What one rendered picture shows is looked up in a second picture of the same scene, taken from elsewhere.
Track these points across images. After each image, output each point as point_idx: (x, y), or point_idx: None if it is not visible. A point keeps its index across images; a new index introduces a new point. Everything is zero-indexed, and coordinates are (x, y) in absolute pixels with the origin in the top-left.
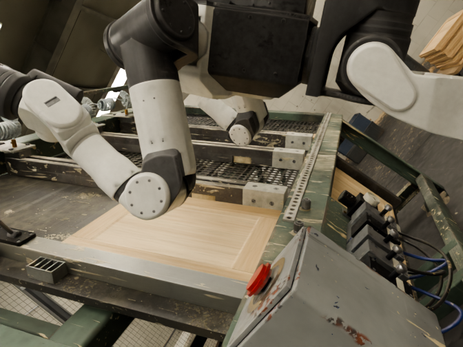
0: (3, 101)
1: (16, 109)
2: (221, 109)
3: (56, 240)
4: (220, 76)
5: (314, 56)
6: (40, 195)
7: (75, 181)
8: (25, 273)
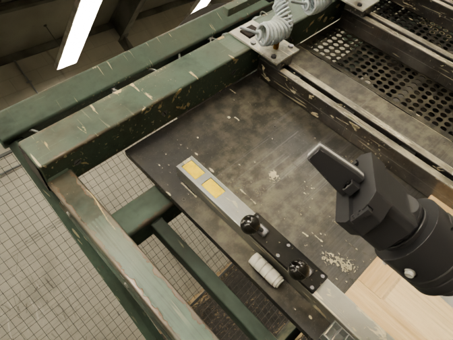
0: (436, 295)
1: (443, 295)
2: None
3: (337, 270)
4: None
5: None
6: (303, 146)
7: (342, 133)
8: (314, 328)
